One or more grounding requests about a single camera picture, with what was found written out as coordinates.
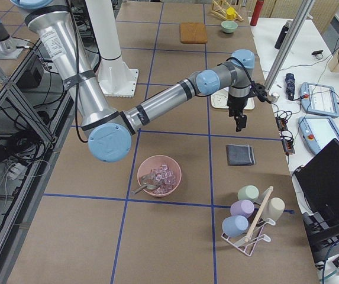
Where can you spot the beige cup on rack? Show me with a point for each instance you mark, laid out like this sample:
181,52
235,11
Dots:
273,209

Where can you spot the black bottle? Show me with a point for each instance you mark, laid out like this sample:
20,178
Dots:
283,34

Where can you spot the red bottle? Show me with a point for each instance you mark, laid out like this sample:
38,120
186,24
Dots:
256,12

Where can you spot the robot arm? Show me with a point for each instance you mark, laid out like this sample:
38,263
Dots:
109,131

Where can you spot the wooden rack handle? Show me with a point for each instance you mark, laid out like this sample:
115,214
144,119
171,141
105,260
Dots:
256,219

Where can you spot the white cup rack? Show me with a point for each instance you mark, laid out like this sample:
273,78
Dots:
244,235

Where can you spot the folded dark blue umbrella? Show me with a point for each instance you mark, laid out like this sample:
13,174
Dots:
290,86

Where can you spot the aluminium frame post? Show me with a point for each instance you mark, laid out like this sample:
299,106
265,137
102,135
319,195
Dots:
295,27

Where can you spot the far teach pendant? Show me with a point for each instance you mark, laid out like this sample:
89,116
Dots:
319,99

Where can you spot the wooden mug rack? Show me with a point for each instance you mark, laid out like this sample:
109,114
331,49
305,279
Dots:
218,9

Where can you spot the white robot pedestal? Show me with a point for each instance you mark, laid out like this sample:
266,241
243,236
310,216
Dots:
114,76

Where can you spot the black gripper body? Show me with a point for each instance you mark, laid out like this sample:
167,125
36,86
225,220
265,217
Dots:
236,103

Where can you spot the black laptop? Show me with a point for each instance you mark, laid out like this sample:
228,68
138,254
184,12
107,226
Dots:
319,181

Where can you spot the wooden cutting board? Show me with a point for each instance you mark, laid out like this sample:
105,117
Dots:
193,33

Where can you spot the green cup on rack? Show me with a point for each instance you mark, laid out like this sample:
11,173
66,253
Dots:
248,192

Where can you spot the blue cup on rack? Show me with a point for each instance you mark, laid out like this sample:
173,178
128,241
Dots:
234,225

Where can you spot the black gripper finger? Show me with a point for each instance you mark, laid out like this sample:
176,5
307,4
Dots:
241,122

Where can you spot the cream bear tray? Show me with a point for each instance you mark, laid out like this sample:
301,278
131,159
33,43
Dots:
219,100

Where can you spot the yellow mug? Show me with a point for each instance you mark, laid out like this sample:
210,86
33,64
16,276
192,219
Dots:
230,13

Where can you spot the near teach pendant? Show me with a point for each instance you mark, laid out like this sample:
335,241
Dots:
317,132

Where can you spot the teach pendant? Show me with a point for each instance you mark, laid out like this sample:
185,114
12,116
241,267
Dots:
319,99
317,132

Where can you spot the grey folded cloth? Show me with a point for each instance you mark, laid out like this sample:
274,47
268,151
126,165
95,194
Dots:
240,155

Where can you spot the pink bowl with ice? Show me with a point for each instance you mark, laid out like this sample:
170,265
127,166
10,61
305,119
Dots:
162,171

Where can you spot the black power strip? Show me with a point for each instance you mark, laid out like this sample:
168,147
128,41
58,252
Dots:
286,136

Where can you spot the purple cup on rack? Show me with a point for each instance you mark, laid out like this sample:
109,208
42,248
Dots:
242,207

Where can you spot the metal ice scoop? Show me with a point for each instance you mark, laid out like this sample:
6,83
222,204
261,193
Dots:
145,185

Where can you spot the green bowl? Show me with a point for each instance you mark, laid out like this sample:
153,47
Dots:
228,26

